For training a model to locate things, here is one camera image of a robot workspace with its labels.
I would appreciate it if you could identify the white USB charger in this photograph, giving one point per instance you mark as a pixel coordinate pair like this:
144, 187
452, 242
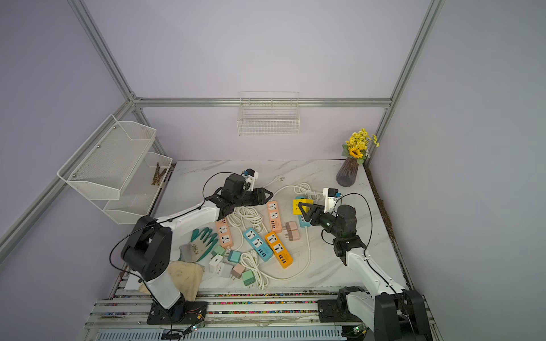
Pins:
215, 263

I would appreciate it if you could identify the short pink power strip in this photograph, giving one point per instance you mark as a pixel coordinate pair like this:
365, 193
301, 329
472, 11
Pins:
224, 234

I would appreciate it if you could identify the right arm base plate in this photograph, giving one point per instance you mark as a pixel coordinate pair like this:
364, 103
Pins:
335, 311

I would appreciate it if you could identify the bright green plug adapter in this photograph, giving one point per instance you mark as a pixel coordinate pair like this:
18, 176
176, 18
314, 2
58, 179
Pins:
248, 278

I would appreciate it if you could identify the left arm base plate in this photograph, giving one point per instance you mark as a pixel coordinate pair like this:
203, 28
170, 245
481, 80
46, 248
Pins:
186, 313

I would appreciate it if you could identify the green coated work glove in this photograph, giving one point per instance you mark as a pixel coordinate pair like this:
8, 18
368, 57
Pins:
202, 242

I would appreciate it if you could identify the beige cloth glove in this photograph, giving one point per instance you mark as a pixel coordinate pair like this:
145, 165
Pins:
179, 280

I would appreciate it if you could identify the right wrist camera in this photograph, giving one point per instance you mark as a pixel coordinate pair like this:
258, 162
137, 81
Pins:
331, 196

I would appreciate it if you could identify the teal power strip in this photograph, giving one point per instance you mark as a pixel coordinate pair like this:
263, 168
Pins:
303, 221

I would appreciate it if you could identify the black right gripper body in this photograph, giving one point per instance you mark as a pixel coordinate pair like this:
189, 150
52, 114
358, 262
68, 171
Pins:
327, 222

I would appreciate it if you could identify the dusty pink plug adapter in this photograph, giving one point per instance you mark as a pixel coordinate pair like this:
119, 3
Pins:
237, 271

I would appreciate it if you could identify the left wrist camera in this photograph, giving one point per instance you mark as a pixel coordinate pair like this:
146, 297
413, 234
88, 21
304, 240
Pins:
250, 177

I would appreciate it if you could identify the yellow artificial flower bouquet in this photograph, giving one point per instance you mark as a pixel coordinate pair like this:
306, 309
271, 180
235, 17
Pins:
358, 146

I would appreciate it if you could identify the white wire wall basket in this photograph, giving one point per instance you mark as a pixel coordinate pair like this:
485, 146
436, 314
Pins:
268, 114

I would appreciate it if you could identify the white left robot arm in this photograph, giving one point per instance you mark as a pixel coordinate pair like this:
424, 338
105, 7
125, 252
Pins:
153, 243

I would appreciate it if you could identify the purple ribbed glass vase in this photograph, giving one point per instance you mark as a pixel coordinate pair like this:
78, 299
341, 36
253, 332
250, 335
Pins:
348, 172

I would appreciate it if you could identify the teal plug adapter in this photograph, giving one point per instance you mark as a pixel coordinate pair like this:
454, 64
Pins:
234, 257

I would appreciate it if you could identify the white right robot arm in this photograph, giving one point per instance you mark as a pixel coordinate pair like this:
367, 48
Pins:
388, 309

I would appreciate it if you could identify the orange power strip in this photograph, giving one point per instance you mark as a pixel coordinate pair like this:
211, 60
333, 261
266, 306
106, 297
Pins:
280, 252

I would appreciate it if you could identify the brown sticks on shelf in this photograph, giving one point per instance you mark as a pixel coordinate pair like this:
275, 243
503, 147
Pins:
158, 175

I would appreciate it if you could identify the beige plug adapter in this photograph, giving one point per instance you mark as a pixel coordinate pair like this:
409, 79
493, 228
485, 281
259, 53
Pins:
293, 235
291, 226

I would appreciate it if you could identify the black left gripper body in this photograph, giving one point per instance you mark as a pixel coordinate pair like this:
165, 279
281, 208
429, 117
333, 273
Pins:
249, 198

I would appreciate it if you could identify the grey white plug adapter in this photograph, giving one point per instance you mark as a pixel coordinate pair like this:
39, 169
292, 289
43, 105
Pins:
224, 270

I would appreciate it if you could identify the white mesh two-tier shelf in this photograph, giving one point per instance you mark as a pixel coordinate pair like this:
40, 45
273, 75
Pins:
114, 170

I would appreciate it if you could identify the yellow cube socket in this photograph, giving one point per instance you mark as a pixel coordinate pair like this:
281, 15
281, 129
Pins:
301, 205

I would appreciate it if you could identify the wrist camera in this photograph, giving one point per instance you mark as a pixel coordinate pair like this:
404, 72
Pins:
331, 196
250, 177

